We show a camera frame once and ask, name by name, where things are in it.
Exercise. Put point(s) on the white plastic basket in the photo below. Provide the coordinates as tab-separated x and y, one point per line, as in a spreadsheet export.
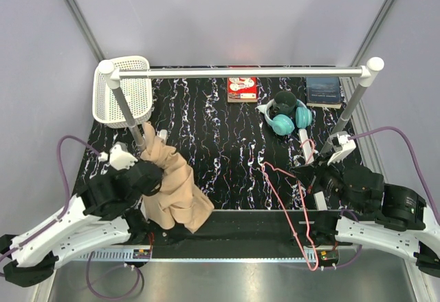
138	93

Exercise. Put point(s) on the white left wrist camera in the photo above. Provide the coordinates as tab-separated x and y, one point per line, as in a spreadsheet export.
118	157

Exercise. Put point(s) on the dark blue book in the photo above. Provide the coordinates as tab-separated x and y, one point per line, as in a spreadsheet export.
323	92

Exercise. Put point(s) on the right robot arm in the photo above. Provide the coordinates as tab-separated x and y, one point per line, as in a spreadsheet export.
356	206

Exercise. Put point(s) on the dark green cup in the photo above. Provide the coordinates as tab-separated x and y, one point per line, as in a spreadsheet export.
284	103

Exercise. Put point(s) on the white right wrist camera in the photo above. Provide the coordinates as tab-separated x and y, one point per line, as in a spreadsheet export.
341	146

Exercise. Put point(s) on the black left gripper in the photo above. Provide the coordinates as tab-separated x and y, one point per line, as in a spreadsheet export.
156	185

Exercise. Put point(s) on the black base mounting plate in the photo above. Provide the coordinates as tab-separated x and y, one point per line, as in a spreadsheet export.
238	236

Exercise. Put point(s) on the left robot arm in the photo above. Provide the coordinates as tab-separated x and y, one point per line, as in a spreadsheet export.
102	213

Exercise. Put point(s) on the beige t shirt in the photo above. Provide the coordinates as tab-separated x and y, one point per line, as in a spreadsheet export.
179	200

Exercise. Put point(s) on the teal headphones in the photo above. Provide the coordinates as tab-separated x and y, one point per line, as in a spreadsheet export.
282	124

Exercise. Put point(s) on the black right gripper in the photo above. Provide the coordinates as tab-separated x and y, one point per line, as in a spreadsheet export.
305	173

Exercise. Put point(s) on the white and silver clothes rack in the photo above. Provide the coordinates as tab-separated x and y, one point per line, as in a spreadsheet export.
239	163

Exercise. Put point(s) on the red book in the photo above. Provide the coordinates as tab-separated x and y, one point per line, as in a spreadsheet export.
242	90

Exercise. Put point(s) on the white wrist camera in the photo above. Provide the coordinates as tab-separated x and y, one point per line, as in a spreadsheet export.
341	146
118	157

